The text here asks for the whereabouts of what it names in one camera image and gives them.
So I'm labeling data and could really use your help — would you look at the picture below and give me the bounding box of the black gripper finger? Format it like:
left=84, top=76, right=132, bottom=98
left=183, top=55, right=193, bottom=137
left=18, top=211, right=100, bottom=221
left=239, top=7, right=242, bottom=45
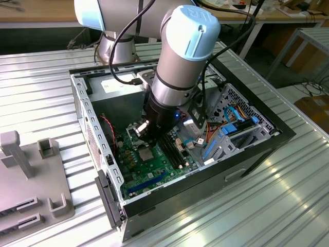
left=134, top=122, right=150, bottom=139

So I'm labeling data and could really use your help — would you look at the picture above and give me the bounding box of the silver CPU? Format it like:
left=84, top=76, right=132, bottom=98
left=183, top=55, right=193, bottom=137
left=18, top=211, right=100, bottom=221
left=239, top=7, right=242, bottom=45
left=138, top=148, right=153, bottom=162

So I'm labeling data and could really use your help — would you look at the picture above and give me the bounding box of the grey power supply unit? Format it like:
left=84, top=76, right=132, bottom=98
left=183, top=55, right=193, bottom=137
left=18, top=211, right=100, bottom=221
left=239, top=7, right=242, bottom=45
left=87, top=73, right=152, bottom=129

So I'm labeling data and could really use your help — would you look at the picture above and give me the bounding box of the black RAM slot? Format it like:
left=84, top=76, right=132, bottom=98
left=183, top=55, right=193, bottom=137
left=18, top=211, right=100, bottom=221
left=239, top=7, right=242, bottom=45
left=164, top=138, right=184, bottom=169
left=164, top=135, right=187, bottom=168
left=166, top=131, right=190, bottom=166
left=164, top=145, right=180, bottom=170

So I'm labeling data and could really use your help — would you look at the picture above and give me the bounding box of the green motherboard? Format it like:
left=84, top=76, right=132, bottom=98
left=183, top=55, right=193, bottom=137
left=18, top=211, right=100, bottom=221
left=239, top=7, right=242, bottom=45
left=117, top=126, right=201, bottom=201

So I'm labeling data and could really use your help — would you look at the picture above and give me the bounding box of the blue expansion slot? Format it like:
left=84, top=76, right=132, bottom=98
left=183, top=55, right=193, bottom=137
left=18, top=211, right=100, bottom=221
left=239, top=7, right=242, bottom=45
left=127, top=171, right=167, bottom=196

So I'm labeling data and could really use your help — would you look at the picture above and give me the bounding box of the grey metal drive cage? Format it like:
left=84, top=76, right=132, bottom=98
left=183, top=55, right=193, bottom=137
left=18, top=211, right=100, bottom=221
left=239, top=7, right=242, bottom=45
left=200, top=61, right=227, bottom=116

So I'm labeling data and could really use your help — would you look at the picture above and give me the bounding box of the blue disk carrier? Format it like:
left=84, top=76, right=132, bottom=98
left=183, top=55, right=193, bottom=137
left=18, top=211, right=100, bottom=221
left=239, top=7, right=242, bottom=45
left=221, top=115, right=259, bottom=136

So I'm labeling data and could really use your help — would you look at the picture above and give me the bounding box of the grey perforated disk bay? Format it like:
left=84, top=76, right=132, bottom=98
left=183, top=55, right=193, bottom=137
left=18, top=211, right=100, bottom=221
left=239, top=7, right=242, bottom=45
left=203, top=82, right=281, bottom=165

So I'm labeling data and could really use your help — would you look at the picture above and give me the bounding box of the black PC case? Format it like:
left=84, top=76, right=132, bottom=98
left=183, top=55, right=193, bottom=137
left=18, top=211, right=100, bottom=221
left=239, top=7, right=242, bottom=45
left=68, top=52, right=297, bottom=243

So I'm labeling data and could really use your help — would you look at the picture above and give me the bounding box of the grey parts rack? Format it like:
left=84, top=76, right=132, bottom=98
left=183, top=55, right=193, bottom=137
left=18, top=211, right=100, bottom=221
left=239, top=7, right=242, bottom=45
left=0, top=130, right=76, bottom=235

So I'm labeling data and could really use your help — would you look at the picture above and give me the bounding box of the white box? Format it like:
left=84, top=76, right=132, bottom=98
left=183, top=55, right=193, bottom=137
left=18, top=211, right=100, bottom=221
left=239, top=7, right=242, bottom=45
left=229, top=3, right=263, bottom=15

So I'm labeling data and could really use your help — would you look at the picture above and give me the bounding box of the black tripod leg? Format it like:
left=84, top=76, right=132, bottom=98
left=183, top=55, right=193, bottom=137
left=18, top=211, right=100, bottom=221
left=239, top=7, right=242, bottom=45
left=232, top=0, right=266, bottom=59

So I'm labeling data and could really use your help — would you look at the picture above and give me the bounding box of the wooden desk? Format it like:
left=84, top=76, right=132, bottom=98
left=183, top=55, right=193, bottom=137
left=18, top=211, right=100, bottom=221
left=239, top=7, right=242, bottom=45
left=0, top=0, right=329, bottom=59

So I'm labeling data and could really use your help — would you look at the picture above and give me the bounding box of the small cardboard box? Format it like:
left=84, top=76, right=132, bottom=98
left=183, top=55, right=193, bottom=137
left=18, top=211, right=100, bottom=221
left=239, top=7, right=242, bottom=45
left=294, top=94, right=329, bottom=134

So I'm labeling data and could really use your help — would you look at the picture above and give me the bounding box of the dark RAM stick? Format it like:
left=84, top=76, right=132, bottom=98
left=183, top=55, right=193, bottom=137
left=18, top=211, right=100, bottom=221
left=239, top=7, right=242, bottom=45
left=0, top=208, right=19, bottom=218
left=0, top=225, right=21, bottom=234

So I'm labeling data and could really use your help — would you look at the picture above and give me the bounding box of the large brown cardboard box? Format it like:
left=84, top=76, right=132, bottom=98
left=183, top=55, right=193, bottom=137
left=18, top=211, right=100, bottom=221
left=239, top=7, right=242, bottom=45
left=262, top=25, right=329, bottom=75

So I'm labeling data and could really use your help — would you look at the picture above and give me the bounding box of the red black twisted wire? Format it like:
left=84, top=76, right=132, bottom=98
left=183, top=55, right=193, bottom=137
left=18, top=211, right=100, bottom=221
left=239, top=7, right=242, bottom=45
left=99, top=114, right=119, bottom=156

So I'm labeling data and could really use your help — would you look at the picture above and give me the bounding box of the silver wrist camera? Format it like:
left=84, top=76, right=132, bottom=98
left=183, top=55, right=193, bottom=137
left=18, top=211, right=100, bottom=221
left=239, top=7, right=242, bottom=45
left=183, top=117, right=200, bottom=135
left=136, top=70, right=156, bottom=89

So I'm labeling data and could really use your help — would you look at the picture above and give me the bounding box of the thick black cable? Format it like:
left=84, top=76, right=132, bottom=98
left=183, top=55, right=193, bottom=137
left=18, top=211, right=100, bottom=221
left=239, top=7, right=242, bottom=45
left=196, top=0, right=258, bottom=115
left=108, top=0, right=157, bottom=86

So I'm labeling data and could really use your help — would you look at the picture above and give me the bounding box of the orange black wire bundle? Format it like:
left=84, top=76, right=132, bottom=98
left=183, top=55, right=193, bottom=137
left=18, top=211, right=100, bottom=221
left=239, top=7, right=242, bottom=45
left=205, top=120, right=227, bottom=144

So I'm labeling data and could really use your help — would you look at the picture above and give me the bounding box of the blue plastic rail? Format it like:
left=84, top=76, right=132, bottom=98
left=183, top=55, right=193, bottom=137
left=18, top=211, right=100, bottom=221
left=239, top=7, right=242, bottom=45
left=202, top=138, right=218, bottom=160

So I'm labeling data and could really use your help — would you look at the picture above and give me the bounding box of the light blue data wire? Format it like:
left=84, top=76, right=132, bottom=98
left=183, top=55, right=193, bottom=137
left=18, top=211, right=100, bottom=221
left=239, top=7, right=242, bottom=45
left=224, top=105, right=245, bottom=124

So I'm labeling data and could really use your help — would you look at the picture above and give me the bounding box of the black case handle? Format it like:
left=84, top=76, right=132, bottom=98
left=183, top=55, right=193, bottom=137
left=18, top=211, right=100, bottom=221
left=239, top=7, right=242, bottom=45
left=94, top=169, right=126, bottom=229

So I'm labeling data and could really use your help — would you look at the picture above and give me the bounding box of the thin cable with metal plug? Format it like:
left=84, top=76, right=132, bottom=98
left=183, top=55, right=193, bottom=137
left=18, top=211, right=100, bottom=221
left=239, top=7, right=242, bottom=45
left=67, top=27, right=103, bottom=65

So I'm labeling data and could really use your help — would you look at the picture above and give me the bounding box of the white metal table frame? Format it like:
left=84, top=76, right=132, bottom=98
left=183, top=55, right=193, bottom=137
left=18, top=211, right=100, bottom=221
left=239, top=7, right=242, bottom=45
left=265, top=27, right=329, bottom=81

